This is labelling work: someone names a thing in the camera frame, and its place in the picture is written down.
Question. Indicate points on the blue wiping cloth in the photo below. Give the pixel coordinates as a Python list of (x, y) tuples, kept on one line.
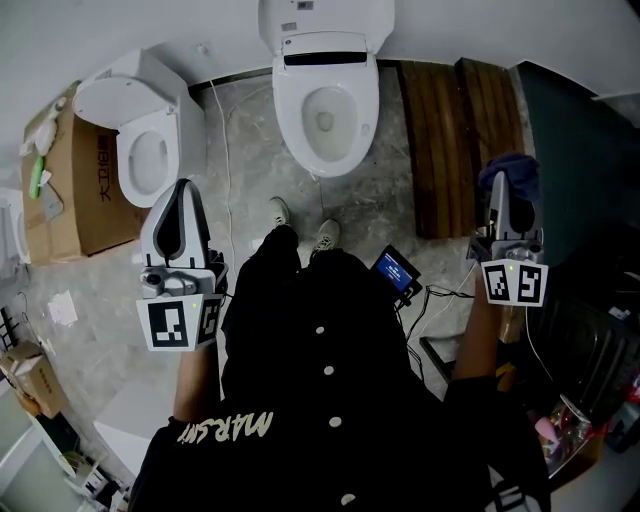
[(515, 172)]

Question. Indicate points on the white sneaker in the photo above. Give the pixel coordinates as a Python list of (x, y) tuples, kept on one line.
[(279, 212), (325, 235)]

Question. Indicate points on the white smart toilet body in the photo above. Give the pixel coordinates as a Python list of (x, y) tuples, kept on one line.
[(325, 125)]

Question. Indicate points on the black metal stand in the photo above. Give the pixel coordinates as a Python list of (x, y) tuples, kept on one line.
[(432, 355)]

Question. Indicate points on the person's right forearm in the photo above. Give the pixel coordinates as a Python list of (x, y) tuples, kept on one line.
[(475, 345)]

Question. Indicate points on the dark wooden slat board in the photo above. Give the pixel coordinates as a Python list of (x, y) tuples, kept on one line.
[(440, 150)]

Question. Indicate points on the person's left forearm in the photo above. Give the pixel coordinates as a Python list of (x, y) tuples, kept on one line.
[(197, 385)]

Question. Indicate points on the green plastic tool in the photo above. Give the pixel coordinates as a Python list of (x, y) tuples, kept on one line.
[(36, 177)]

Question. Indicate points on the white crumpled paper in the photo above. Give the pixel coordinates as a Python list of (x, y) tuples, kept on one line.
[(62, 307)]

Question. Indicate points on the large cardboard box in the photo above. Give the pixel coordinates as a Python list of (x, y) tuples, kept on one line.
[(90, 210)]

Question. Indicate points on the white framed glass partition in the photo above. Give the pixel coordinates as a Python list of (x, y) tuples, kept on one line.
[(30, 470)]

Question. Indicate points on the small cardboard box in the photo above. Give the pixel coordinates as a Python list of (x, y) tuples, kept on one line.
[(35, 380)]

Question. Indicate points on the person's black button shirt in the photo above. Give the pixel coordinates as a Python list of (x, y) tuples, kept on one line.
[(325, 440)]

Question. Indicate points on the white cabinet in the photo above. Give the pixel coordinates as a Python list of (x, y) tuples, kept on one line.
[(125, 440)]

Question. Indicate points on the black ribbed suitcase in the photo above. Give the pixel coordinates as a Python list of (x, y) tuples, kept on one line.
[(590, 350)]

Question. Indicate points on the white toilet lid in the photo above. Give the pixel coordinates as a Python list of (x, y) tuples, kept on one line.
[(325, 17)]

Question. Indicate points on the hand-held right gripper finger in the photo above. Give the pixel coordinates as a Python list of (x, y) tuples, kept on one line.
[(522, 225), (499, 215)]

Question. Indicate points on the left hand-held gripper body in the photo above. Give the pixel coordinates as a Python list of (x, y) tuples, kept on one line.
[(167, 325)]

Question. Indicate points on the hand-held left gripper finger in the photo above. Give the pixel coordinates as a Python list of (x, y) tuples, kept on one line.
[(150, 240), (199, 245)]

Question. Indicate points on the person's black trousers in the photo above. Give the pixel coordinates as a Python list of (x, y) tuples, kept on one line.
[(280, 250)]

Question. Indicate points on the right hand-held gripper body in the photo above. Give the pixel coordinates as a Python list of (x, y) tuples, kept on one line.
[(500, 282)]

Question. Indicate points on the grey flat tool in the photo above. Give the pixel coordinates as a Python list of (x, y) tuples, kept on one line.
[(52, 205)]

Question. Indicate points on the small black display device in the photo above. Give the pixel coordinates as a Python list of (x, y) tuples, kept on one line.
[(395, 270)]

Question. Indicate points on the white toilet with tank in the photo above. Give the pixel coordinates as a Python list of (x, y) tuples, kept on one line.
[(150, 100)]

